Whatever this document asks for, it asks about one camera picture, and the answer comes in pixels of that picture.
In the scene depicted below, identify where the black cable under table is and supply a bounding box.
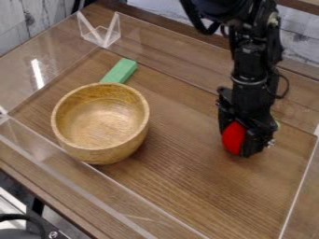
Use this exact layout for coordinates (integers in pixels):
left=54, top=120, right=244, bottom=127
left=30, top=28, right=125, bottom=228
left=0, top=213, right=45, bottom=239

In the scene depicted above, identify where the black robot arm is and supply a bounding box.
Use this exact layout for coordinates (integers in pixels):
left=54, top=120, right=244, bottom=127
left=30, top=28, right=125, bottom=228
left=179, top=0, right=287, bottom=157

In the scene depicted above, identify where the clear acrylic corner bracket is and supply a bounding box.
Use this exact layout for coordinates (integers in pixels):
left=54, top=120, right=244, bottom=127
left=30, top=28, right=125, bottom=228
left=76, top=12, right=121, bottom=49

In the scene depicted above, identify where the green rectangular block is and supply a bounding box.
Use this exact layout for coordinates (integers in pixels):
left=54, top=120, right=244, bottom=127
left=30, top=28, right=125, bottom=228
left=100, top=58, right=137, bottom=84

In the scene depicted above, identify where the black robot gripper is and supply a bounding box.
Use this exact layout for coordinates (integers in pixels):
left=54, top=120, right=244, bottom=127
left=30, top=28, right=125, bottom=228
left=216, top=77, right=279, bottom=158

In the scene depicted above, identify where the black metal table leg bracket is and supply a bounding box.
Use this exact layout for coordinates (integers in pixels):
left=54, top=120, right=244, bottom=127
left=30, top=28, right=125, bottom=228
left=26, top=198, right=70, bottom=239

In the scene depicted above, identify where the red felt fruit green stem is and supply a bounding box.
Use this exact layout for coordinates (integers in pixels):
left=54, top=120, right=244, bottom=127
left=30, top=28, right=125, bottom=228
left=221, top=119, right=279, bottom=157

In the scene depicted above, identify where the light wooden bowl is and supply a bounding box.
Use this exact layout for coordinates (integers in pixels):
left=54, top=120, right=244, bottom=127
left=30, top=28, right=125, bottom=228
left=50, top=83, right=149, bottom=164

